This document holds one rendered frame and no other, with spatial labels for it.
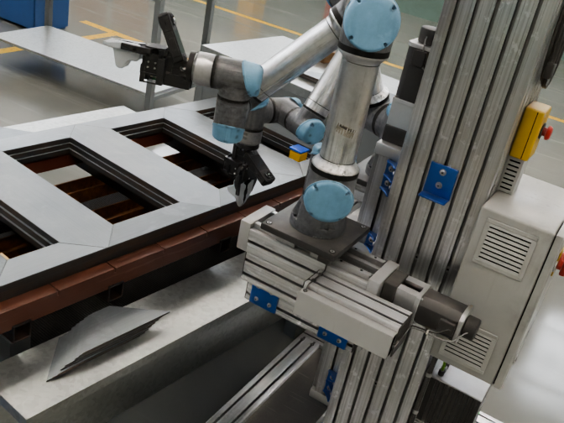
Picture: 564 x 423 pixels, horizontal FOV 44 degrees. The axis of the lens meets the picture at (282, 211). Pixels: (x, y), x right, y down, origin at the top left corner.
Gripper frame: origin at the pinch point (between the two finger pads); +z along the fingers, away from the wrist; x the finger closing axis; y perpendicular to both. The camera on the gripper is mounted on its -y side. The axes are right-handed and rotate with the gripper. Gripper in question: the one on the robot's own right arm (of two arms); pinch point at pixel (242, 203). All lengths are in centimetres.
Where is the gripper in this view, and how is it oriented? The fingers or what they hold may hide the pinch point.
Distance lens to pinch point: 217.8
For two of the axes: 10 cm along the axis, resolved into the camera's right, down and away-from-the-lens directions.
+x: -6.2, 2.5, -7.4
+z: -1.9, 8.7, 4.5
